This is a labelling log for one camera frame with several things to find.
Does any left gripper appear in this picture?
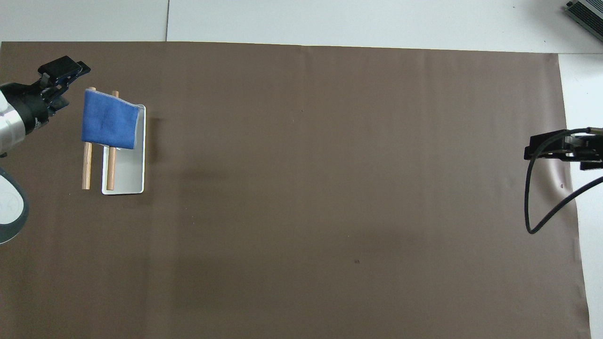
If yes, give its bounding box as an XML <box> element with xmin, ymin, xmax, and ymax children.
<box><xmin>0</xmin><ymin>56</ymin><xmax>91</xmax><ymax>136</ymax></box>

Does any blue towel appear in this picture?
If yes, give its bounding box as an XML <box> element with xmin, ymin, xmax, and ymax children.
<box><xmin>81</xmin><ymin>89</ymin><xmax>142</xmax><ymax>150</ymax></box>

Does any white rack with wooden rods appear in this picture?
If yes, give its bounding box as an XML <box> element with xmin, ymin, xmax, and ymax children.
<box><xmin>81</xmin><ymin>87</ymin><xmax>147</xmax><ymax>195</ymax></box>

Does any grey metal box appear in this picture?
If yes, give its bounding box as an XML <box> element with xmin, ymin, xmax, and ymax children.
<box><xmin>565</xmin><ymin>0</ymin><xmax>603</xmax><ymax>42</ymax></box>

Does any black cable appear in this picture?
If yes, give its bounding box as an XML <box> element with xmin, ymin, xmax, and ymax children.
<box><xmin>524</xmin><ymin>126</ymin><xmax>603</xmax><ymax>235</ymax></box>

